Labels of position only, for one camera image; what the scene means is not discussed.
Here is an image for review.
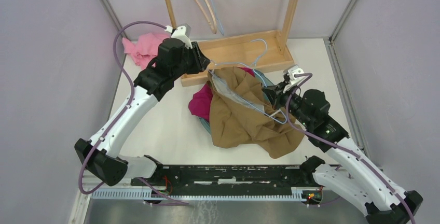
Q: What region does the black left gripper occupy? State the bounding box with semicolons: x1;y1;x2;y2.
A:
172;41;211;80

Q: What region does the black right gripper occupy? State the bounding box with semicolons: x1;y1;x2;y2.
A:
263;79;312;128

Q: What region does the brown skirt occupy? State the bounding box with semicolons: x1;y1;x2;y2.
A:
208;67;305;159

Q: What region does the wooden clothes rack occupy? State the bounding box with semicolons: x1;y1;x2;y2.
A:
165;0;299;87

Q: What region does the magenta cloth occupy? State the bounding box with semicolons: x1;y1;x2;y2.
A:
188;67;264;124

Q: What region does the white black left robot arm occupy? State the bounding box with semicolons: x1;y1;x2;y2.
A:
74;38;210;186

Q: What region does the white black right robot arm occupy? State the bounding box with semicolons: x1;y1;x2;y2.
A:
263;82;423;223

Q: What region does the beige wooden hanger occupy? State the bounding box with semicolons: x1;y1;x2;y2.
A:
175;0;218;35

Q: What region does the teal plastic basket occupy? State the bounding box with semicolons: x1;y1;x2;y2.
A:
188;67;274;134

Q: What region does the pink crumpled cloth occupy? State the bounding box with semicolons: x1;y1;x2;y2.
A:
122;33;169;70

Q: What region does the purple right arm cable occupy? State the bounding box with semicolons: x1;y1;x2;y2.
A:
284;73;417;224

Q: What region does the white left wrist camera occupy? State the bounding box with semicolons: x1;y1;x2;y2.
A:
165;24;193;49

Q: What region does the white slotted cable duct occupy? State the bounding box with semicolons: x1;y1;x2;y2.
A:
91;188;309;202

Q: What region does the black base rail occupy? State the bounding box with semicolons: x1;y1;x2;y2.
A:
146;165;319;197

